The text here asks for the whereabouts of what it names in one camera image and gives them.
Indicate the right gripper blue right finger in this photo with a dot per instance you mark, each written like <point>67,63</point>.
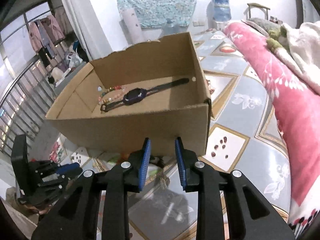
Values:
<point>180,162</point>

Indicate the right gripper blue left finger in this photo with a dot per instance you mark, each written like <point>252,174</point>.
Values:
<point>144,159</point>

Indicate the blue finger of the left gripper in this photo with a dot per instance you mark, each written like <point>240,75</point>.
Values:
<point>64,169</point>

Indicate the brown cardboard box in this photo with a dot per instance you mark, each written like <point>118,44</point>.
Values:
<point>182,111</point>

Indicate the purple black smart watch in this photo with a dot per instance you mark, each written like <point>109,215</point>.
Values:
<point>139,94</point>

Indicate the white plastic bag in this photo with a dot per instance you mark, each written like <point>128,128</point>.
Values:
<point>73,60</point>

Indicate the pink floral quilt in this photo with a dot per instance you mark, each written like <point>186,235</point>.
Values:
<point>296,108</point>

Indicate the pink rolled mat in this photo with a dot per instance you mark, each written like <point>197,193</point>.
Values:
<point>133,25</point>

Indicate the hanging pink clothes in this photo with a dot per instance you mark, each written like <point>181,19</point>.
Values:
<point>47,29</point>

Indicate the blue water dispenser bottle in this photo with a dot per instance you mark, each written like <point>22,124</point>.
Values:
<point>221,10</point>

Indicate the green plush toy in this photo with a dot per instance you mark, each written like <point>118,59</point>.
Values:
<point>277,39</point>

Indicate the wooden chair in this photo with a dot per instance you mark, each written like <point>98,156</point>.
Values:
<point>257,10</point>

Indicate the white fluffy blanket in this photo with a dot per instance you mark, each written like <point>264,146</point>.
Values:
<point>304,49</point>

